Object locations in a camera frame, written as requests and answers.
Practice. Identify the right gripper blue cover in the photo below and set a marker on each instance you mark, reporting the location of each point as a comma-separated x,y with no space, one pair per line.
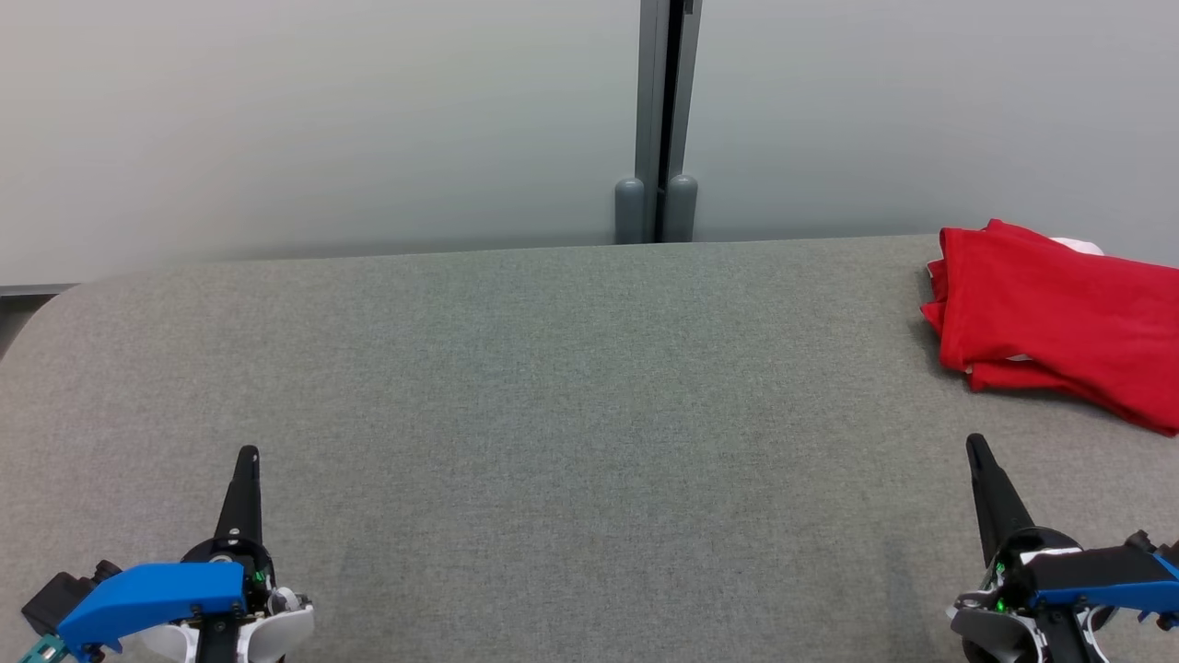
1096,575

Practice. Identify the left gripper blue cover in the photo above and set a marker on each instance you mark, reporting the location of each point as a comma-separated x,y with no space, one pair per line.
157,594

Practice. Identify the red shirt with white stripes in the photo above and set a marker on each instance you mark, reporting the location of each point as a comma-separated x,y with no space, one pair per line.
1059,313

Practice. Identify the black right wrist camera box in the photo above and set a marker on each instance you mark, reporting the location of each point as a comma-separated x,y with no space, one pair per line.
1161,548

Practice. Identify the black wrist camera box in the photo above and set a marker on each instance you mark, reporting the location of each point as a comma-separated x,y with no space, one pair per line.
60,594
1161,548

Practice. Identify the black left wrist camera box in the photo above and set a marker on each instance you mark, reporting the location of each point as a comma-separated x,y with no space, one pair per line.
60,594

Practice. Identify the grey cylinder post foot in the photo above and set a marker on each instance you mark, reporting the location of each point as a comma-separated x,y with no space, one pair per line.
630,212
682,212

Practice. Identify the grey partition post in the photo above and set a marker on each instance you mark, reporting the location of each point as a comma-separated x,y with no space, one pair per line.
651,74

